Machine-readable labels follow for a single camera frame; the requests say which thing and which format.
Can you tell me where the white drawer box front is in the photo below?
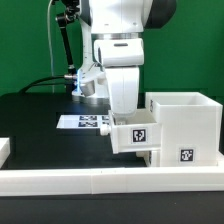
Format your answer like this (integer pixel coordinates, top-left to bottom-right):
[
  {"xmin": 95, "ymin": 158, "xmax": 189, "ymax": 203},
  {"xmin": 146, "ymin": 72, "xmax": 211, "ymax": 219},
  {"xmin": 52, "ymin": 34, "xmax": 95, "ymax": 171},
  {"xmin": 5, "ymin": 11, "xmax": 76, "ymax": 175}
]
[{"xmin": 136, "ymin": 151, "xmax": 160, "ymax": 167}]

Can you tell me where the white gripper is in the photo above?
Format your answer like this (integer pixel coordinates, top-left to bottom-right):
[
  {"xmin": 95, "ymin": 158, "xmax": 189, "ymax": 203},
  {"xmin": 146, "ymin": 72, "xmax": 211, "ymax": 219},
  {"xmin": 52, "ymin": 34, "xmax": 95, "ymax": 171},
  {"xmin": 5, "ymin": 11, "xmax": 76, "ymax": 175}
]
[{"xmin": 105, "ymin": 67, "xmax": 140, "ymax": 116}]

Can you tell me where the white drawer box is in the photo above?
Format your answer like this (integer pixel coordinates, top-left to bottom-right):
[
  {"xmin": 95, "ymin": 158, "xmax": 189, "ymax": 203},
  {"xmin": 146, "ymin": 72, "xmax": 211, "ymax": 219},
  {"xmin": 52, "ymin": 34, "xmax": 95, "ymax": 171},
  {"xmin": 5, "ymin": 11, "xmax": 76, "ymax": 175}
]
[
  {"xmin": 100, "ymin": 109, "xmax": 162, "ymax": 154},
  {"xmin": 136, "ymin": 151, "xmax": 160, "ymax": 167}
]

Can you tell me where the white left fence piece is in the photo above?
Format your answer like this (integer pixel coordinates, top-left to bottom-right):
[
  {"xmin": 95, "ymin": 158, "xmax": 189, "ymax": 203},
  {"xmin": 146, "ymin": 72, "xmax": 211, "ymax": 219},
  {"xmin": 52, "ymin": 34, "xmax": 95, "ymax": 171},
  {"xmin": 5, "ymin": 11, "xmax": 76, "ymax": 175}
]
[{"xmin": 0, "ymin": 138, "xmax": 10, "ymax": 168}]

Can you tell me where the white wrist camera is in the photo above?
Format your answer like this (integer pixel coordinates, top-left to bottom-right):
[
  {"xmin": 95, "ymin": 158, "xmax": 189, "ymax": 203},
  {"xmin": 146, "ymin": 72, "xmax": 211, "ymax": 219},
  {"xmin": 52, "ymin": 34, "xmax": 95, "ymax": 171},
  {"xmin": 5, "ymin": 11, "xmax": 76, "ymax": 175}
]
[{"xmin": 79, "ymin": 63, "xmax": 106, "ymax": 97}]

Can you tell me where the black camera stand pole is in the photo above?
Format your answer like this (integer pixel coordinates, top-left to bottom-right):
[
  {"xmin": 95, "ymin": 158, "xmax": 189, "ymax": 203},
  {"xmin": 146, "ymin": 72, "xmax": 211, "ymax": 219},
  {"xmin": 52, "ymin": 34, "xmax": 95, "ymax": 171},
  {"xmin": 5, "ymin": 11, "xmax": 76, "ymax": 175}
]
[{"xmin": 56, "ymin": 6, "xmax": 77, "ymax": 92}]

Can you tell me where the white drawer cabinet frame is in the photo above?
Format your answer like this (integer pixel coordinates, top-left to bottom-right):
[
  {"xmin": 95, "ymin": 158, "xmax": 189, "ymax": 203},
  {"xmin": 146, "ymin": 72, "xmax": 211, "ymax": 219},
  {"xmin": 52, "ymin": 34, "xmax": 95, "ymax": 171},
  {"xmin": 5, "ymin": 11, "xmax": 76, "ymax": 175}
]
[{"xmin": 145, "ymin": 92, "xmax": 223, "ymax": 167}]

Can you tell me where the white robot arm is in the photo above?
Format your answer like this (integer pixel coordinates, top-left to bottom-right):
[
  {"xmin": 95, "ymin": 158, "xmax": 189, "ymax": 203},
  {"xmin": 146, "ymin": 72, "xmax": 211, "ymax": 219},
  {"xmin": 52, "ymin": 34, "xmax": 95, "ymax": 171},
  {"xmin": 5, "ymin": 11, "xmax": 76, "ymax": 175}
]
[{"xmin": 78, "ymin": 0, "xmax": 177, "ymax": 118}]

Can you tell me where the paper sheet with markers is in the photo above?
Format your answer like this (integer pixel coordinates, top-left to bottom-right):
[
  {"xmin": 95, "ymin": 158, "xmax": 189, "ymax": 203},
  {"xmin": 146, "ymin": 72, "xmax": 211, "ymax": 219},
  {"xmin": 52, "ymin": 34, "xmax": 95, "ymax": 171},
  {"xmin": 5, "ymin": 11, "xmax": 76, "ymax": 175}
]
[{"xmin": 57, "ymin": 115, "xmax": 109, "ymax": 129}]

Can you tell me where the black cable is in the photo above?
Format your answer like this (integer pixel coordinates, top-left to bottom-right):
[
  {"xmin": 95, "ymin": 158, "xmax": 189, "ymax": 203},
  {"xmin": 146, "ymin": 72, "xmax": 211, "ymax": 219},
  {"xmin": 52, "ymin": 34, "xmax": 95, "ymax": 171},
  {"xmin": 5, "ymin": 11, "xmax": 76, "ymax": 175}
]
[{"xmin": 18, "ymin": 76, "xmax": 73, "ymax": 94}]

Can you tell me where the white front fence rail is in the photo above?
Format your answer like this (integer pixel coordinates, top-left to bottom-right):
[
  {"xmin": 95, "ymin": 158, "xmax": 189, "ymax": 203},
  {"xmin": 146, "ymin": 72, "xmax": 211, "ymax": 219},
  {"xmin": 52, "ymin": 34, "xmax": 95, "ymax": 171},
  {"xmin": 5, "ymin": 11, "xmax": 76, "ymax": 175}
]
[{"xmin": 0, "ymin": 166, "xmax": 224, "ymax": 196}]

